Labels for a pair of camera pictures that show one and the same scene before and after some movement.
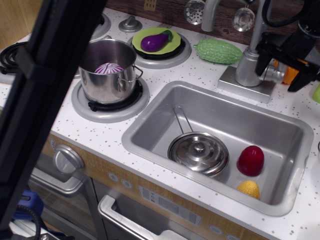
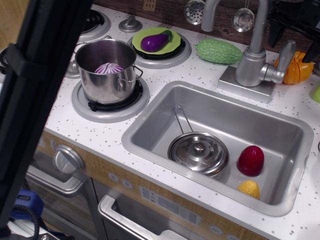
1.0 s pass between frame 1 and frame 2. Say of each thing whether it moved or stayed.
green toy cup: stayed
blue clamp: stayed
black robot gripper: moved
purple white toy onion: stayed
